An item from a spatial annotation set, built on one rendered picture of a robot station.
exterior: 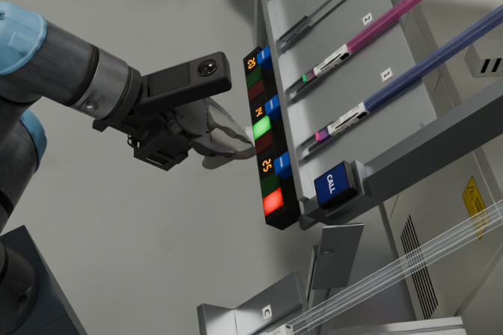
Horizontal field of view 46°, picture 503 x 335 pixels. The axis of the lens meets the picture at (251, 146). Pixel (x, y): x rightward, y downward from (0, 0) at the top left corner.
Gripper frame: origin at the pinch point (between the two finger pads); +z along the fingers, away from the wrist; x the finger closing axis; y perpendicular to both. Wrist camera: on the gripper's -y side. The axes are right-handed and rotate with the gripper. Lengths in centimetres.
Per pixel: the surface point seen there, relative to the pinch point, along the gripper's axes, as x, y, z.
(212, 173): -50, 58, 47
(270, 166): -2.7, 4.1, 8.2
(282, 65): -16.7, -3.3, 6.0
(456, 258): 2, 0, 52
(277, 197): 2.9, 3.7, 8.2
